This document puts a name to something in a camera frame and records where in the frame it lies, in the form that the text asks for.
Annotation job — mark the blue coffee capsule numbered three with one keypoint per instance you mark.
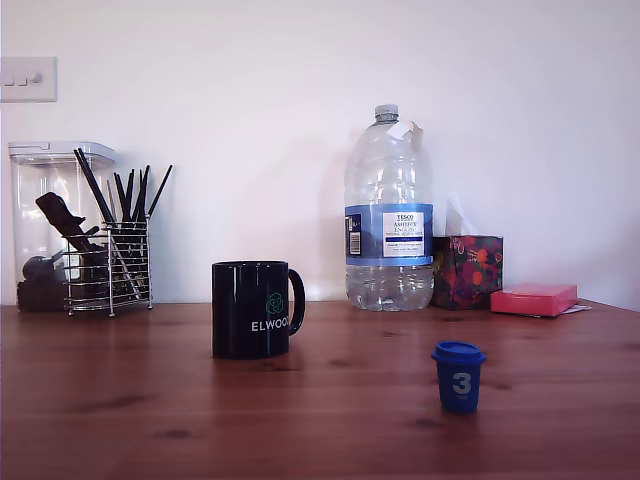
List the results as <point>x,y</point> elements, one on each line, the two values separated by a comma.
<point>460,385</point>

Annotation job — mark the white light switch plate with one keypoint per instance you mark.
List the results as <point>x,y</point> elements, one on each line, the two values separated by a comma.
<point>30,92</point>

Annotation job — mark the floral tissue box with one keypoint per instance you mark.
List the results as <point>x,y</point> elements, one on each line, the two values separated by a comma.
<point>467,272</point>

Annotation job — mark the black round utensil head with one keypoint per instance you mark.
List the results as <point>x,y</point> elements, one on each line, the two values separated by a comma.
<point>36,267</point>

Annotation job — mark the white tissue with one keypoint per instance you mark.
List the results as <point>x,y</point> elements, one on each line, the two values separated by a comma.
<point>460,220</point>

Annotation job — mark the clear plastic storage jar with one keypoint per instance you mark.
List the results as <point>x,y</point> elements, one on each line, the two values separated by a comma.
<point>30,225</point>

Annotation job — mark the grey chopstick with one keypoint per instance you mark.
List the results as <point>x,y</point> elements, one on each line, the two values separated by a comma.
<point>111,200</point>

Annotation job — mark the long black chopstick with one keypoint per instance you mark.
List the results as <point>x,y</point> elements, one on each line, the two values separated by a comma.
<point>92,184</point>

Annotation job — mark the large clear water bottle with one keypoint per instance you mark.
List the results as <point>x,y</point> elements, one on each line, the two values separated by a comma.
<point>387,240</point>

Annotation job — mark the pink flat box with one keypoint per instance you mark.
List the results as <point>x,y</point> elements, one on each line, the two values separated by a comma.
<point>532,300</point>

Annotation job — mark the printed paper sheet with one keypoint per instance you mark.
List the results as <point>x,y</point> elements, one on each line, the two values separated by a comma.
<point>580,308</point>

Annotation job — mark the dark jar contents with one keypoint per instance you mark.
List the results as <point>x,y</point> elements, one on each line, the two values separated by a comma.
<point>37,297</point>

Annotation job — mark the black Elwood mug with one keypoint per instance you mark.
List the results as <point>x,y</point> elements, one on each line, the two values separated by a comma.
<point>240,310</point>

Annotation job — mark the black kitchen tool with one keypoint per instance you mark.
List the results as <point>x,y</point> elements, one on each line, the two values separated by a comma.
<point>57,210</point>

